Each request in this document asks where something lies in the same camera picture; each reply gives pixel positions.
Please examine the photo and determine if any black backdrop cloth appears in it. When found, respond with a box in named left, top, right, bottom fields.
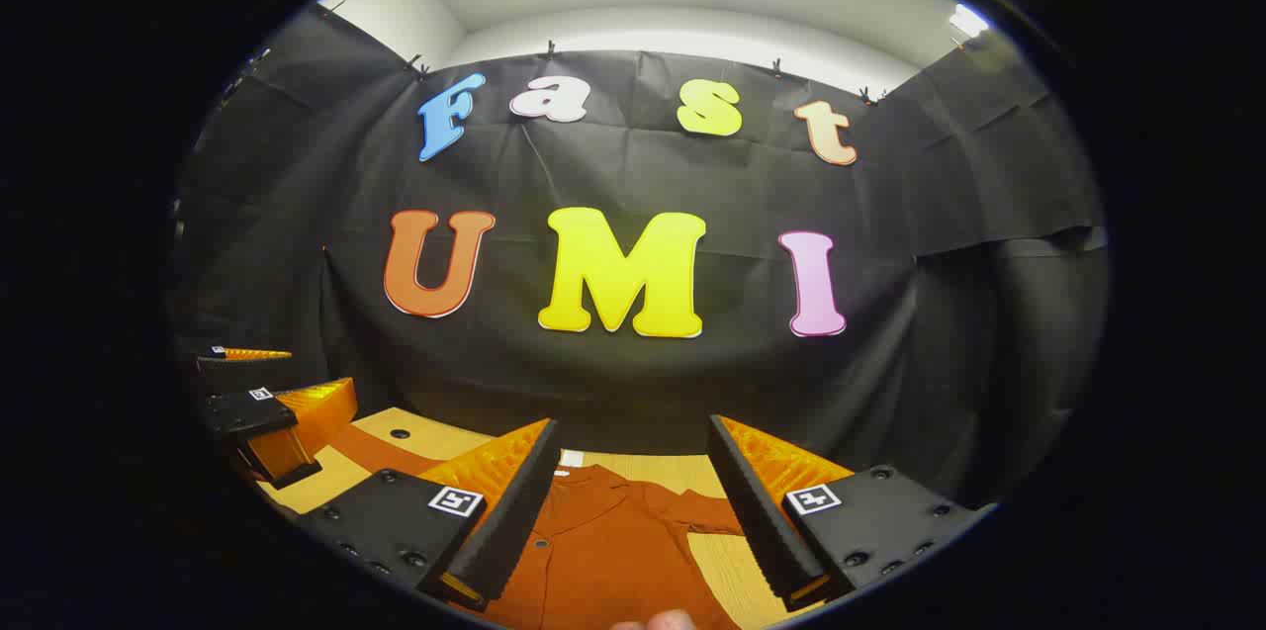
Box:
left=173, top=2, right=1111, bottom=512

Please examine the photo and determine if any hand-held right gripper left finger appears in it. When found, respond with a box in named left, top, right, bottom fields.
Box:
left=297, top=417, right=562, bottom=611

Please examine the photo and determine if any rust orange button-up garment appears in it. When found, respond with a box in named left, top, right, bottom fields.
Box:
left=326, top=422, right=753, bottom=630

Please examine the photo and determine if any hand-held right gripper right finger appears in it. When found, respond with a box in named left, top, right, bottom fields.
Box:
left=706, top=414, right=995, bottom=611

